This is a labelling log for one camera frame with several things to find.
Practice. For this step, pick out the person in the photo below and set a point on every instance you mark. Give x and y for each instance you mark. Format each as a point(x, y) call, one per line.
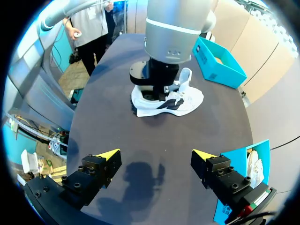
point(89, 25)

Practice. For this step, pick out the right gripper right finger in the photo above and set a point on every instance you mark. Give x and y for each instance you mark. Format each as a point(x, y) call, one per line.
point(225, 178)

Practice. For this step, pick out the teal shoebox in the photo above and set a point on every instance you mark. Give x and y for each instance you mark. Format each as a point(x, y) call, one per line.
point(211, 68)
point(239, 159)

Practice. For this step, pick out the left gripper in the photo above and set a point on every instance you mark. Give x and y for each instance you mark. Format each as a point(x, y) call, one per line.
point(161, 75)

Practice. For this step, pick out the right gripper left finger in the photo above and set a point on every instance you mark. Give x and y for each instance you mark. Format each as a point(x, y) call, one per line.
point(91, 178)

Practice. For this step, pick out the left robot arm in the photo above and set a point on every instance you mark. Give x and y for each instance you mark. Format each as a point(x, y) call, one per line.
point(168, 35)

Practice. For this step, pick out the white sneaker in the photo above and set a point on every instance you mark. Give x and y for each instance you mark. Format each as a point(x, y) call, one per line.
point(255, 166)
point(187, 103)

